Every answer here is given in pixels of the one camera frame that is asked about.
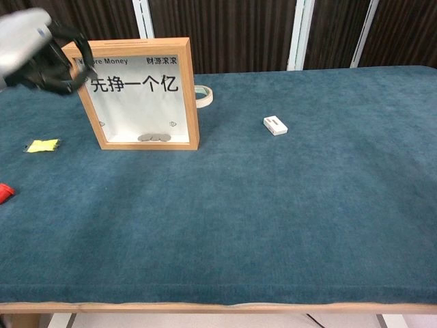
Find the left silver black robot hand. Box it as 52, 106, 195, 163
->
0, 7, 98, 97

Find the dark slatted partition panel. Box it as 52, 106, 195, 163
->
303, 0, 371, 70
149, 0, 297, 74
358, 0, 437, 68
0, 0, 144, 49

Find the yellow crumpled packet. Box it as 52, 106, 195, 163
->
24, 138, 61, 154

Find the red plastic object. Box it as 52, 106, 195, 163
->
0, 182, 16, 206

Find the beige masking tape roll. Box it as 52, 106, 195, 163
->
194, 85, 215, 109

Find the small white plastic box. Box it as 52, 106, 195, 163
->
263, 116, 289, 137

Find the teal table cloth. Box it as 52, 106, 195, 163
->
0, 65, 437, 306

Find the wooden table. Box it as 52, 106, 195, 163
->
0, 300, 437, 314

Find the white partition post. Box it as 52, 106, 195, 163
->
132, 0, 155, 39
350, 0, 380, 68
286, 0, 315, 72

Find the wooden frame coin box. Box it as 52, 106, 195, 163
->
61, 37, 201, 151

